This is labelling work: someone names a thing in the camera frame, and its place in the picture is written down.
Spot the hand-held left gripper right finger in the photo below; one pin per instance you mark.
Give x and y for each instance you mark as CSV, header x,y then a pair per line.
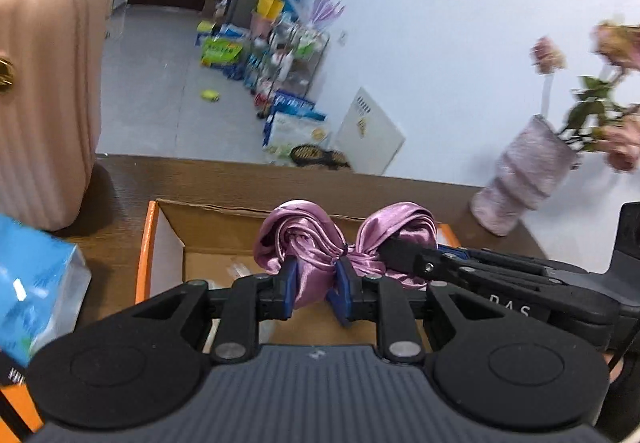
x,y
345,298

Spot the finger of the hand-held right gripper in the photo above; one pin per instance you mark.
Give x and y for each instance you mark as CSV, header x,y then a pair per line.
x,y
500,257
410,260

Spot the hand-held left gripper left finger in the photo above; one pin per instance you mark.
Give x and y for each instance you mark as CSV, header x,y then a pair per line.
x,y
289,285

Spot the pink satin hair band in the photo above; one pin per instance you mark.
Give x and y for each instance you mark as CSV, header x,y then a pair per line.
x,y
310,238

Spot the orange cardboard box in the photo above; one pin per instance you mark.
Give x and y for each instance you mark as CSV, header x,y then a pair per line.
x,y
210,243

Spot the person's right hand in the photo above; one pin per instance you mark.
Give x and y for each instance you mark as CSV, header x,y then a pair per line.
x,y
615,365

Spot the pink textured vase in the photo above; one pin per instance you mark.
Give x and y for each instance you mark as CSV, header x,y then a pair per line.
x,y
525,173

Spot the dark patterned slippers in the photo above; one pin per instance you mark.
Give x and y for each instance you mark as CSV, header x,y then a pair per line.
x,y
320,157

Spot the white leaning board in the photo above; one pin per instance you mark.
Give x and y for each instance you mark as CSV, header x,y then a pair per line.
x,y
370,133

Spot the white carton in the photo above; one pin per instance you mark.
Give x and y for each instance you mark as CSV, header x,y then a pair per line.
x,y
295,135

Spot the dried pink rose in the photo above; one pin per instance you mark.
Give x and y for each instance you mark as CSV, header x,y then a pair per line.
x,y
625,143
547,55
617,43

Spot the green rose leaves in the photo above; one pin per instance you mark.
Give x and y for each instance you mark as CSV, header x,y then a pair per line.
x,y
590,110

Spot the blue and white box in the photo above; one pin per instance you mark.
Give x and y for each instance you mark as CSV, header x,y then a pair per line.
x,y
299,105

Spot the yellow-green packet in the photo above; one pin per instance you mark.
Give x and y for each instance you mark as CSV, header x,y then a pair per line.
x,y
210,95

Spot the green pet food bag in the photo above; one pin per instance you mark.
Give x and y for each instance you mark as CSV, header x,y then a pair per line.
x,y
222,52

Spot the blue tissue pack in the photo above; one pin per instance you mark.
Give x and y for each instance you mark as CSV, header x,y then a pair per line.
x,y
35,288

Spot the pink bin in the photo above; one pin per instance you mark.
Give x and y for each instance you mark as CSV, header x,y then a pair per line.
x,y
261,23

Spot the yellow bag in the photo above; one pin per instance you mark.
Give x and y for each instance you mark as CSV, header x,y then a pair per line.
x,y
270,3

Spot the small brown carton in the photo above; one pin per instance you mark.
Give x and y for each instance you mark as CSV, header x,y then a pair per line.
x,y
216,5

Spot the orange cardboard strip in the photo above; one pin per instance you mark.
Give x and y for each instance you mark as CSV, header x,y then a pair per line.
x,y
15,403

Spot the pink ribbed suitcase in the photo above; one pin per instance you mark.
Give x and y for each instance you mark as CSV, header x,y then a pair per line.
x,y
45,88

